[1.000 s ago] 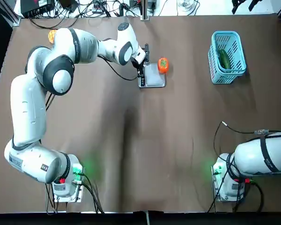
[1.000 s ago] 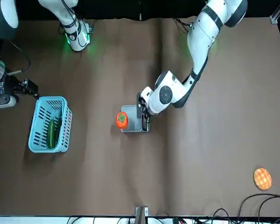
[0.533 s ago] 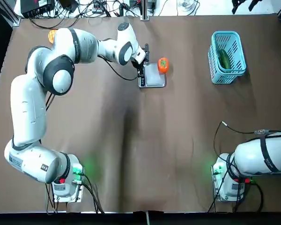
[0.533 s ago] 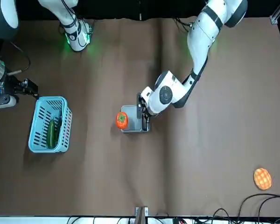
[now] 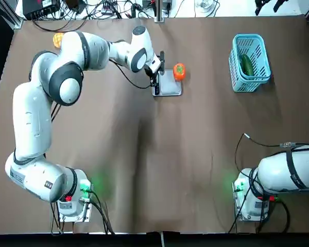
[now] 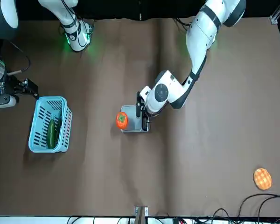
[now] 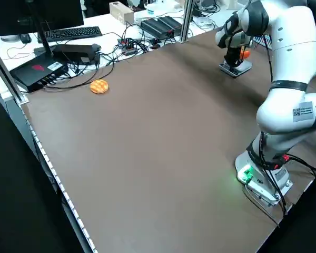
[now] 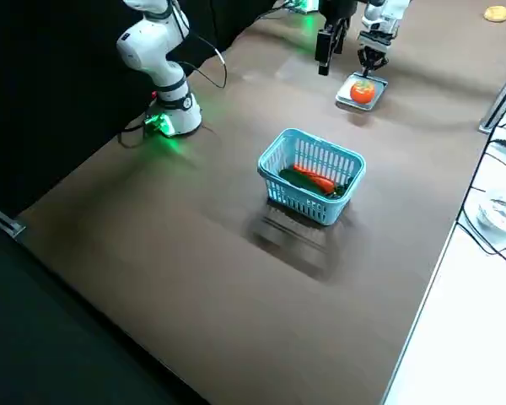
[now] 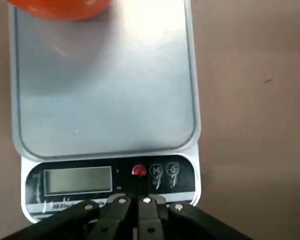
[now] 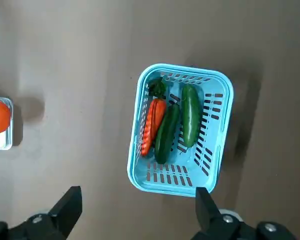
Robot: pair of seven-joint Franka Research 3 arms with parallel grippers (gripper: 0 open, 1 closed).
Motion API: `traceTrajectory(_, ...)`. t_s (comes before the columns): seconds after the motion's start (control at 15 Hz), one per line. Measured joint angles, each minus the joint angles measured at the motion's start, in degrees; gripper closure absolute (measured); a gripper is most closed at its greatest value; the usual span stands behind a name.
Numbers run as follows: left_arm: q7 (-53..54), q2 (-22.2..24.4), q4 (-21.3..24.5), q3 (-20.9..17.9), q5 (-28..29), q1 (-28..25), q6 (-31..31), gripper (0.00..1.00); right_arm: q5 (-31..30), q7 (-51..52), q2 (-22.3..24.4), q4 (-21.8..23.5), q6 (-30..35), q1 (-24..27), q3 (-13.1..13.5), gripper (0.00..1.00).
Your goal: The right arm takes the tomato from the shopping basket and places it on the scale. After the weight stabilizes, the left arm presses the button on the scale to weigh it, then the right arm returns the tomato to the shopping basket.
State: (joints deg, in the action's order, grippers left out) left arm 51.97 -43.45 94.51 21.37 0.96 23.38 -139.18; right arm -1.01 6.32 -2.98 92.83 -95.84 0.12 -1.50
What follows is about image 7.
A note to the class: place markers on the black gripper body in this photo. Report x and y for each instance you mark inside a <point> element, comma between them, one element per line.
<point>233,52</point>

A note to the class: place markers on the orange-red plastic tomato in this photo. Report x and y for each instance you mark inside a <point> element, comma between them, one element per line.
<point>245,54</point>

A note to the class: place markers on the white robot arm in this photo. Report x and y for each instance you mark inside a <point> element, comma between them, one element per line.
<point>292,52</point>

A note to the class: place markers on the silver digital kitchen scale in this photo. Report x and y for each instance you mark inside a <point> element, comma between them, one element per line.
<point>242,69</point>

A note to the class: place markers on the light blue plastic basket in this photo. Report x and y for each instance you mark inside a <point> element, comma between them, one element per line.
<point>259,40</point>

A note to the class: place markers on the black power brick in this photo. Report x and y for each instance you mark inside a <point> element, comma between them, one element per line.
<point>154,27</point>
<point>171,23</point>

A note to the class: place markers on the grey usb hub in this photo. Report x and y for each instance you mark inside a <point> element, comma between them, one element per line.
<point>127,47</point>

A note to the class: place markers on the beige cardboard box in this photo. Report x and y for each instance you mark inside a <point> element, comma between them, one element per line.
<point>122,13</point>

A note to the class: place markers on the round golden bread bun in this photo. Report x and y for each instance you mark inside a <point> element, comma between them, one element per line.
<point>100,87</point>

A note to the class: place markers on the black flat device box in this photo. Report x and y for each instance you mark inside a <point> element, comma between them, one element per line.
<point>76,51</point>

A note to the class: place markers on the black keyboard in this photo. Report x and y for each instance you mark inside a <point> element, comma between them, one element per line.
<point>68,33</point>

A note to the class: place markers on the black monitor stand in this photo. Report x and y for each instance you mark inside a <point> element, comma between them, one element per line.
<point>43,39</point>

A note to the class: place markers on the black box with red logo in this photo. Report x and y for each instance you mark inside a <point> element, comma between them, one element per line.
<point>37,72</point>

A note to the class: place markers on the black computer mouse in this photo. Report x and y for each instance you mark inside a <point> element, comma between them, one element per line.
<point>25,38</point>

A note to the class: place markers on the black computer monitor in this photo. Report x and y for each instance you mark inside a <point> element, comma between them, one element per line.
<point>29,15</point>

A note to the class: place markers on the aluminium frame post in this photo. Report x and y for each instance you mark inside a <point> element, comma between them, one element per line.
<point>8,76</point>
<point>187,21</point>

